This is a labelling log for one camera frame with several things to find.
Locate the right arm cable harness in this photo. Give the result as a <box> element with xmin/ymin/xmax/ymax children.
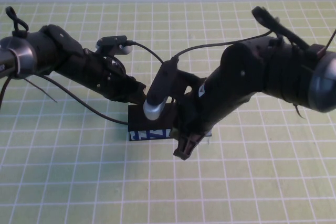
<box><xmin>251</xmin><ymin>6</ymin><xmax>326</xmax><ymax>57</ymax></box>

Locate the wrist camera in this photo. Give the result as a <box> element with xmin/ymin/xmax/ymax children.
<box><xmin>143</xmin><ymin>60</ymin><xmax>180</xmax><ymax>121</ymax></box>
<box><xmin>96</xmin><ymin>36</ymin><xmax>134</xmax><ymax>55</ymax></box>

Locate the left arm cable loop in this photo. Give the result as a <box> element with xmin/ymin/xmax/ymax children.
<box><xmin>5</xmin><ymin>6</ymin><xmax>29</xmax><ymax>38</ymax></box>

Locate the black printed glasses case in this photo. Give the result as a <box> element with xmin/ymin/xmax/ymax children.
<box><xmin>127</xmin><ymin>104</ymin><xmax>212</xmax><ymax>143</ymax></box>

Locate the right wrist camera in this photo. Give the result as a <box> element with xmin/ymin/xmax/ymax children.
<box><xmin>143</xmin><ymin>60</ymin><xmax>180</xmax><ymax>121</ymax></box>

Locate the camera black bracket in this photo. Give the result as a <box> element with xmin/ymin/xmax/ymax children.
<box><xmin>175</xmin><ymin>69</ymin><xmax>208</xmax><ymax>96</ymax></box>
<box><xmin>97</xmin><ymin>46</ymin><xmax>125</xmax><ymax>74</ymax></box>

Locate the left camera black bracket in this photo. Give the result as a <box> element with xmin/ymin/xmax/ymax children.
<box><xmin>97</xmin><ymin>46</ymin><xmax>125</xmax><ymax>74</ymax></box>

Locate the black zip tie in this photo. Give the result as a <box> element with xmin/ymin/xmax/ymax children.
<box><xmin>293</xmin><ymin>102</ymin><xmax>307</xmax><ymax>120</ymax></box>
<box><xmin>23</xmin><ymin>76</ymin><xmax>58</xmax><ymax>103</ymax></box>
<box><xmin>319</xmin><ymin>28</ymin><xmax>336</xmax><ymax>57</ymax></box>

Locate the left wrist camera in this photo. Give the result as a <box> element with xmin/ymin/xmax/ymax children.
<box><xmin>96</xmin><ymin>36</ymin><xmax>134</xmax><ymax>55</ymax></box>

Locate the right camera black bracket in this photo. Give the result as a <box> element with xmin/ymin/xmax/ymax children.
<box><xmin>175</xmin><ymin>69</ymin><xmax>208</xmax><ymax>96</ymax></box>

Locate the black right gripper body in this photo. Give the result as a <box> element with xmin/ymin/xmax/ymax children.
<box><xmin>172</xmin><ymin>76</ymin><xmax>215</xmax><ymax>142</ymax></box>

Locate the left camera black cable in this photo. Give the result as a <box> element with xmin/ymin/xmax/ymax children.
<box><xmin>0</xmin><ymin>39</ymin><xmax>170</xmax><ymax>125</ymax></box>

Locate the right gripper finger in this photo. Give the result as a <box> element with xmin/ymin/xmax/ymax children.
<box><xmin>172</xmin><ymin>132</ymin><xmax>211</xmax><ymax>161</ymax></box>

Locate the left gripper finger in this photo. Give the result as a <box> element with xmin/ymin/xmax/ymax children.
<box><xmin>112</xmin><ymin>92</ymin><xmax>145</xmax><ymax>104</ymax></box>
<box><xmin>129</xmin><ymin>76</ymin><xmax>147</xmax><ymax>95</ymax></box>

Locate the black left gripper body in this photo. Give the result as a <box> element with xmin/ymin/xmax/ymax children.
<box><xmin>97</xmin><ymin>55</ymin><xmax>136</xmax><ymax>101</ymax></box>

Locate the green white grid tablecloth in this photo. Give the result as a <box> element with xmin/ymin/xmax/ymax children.
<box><xmin>0</xmin><ymin>1</ymin><xmax>336</xmax><ymax>224</ymax></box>

